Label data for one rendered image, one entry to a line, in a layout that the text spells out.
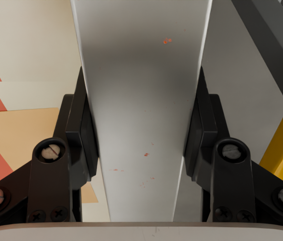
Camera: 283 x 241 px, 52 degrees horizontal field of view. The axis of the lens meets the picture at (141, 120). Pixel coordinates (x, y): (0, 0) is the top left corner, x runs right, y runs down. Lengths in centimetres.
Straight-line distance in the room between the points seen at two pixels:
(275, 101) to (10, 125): 158
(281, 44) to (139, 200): 28
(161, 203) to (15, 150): 9
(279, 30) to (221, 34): 92
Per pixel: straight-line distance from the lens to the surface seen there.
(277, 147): 29
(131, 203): 16
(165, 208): 17
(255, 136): 188
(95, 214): 26
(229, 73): 147
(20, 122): 17
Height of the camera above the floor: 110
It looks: 43 degrees down
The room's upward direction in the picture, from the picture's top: 177 degrees clockwise
